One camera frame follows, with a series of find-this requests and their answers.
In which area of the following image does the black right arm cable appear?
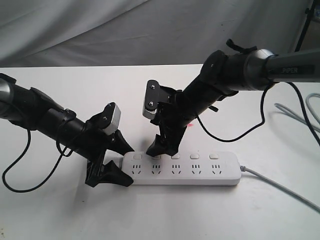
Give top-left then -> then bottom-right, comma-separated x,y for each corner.
194,81 -> 320,143

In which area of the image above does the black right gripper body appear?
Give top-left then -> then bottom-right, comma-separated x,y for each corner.
150,84 -> 200,141

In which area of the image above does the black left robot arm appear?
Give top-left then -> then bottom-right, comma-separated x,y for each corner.
0,73 -> 134,187

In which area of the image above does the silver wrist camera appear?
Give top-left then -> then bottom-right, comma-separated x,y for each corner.
142,79 -> 160,120
99,102 -> 121,136

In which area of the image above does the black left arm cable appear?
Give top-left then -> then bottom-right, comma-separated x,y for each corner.
1,104 -> 106,193

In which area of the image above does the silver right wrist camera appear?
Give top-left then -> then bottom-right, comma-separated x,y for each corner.
142,79 -> 160,120

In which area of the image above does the black tripod stand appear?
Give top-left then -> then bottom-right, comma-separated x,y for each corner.
293,0 -> 317,52

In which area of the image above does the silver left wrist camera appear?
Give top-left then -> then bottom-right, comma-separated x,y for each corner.
99,102 -> 121,136

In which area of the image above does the white backdrop cloth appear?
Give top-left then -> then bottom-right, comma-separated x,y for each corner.
0,0 -> 320,68

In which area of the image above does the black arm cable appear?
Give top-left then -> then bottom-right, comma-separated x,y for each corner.
1,104 -> 106,193
194,81 -> 320,143

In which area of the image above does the grey power cable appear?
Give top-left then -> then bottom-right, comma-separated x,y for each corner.
239,92 -> 320,212

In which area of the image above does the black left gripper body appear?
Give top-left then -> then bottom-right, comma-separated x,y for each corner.
76,109 -> 108,187

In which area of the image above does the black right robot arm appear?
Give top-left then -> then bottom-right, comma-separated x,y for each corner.
143,39 -> 320,157

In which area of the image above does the white five-outlet power strip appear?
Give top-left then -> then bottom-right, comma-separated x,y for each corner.
121,150 -> 242,186

